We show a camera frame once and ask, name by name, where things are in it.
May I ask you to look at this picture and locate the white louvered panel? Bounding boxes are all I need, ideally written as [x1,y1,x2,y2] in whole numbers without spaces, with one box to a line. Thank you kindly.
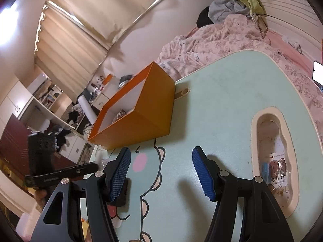
[242,0,323,63]

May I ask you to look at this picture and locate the grey garment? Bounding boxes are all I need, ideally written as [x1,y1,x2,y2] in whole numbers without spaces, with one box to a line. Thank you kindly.
[208,0,250,24]

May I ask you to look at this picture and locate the white screen phone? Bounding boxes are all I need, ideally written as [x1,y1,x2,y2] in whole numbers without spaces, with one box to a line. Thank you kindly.
[312,60,323,82]

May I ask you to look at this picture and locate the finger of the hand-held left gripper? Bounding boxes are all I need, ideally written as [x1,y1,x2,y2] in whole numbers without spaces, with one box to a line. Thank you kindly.
[63,163,99,180]

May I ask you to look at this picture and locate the pile of dark clothes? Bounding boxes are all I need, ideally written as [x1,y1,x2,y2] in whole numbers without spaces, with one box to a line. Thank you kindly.
[45,125,72,153]

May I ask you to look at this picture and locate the black garment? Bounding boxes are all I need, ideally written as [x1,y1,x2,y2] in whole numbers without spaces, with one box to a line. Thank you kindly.
[196,6,215,28]

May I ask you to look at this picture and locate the dark red cabinet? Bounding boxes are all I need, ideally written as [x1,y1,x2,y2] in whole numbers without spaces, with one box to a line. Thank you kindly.
[0,113,79,182]

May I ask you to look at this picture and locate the clear bubble wrap bag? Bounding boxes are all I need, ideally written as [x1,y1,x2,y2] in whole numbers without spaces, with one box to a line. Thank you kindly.
[97,154,115,168]

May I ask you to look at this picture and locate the white shelf unit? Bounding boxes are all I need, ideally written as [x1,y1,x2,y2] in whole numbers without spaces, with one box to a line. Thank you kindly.
[15,73,94,162]

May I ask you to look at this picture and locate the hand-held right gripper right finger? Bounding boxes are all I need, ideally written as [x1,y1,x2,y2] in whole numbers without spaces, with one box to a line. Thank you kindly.
[192,146,294,242]

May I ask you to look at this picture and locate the grey round bundle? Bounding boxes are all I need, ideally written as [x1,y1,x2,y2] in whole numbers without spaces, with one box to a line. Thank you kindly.
[119,74,134,89]

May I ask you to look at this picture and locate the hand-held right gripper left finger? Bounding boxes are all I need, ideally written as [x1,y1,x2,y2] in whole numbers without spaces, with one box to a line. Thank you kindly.
[30,147,132,242]

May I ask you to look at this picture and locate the pink floral duvet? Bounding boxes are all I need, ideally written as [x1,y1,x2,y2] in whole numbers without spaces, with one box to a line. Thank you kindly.
[155,13,323,142]

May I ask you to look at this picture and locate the orange cardboard box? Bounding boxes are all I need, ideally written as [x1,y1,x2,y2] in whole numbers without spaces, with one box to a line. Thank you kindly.
[87,62,176,151]

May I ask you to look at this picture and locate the beige curtains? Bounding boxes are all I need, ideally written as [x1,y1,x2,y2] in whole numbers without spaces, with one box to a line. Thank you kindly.
[34,0,210,101]

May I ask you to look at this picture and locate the nail sticker card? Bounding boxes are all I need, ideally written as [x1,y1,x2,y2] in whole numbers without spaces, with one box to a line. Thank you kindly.
[267,152,290,197]

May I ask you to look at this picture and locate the white paper roll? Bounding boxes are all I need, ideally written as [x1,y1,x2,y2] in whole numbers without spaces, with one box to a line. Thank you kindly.
[77,95,98,124]

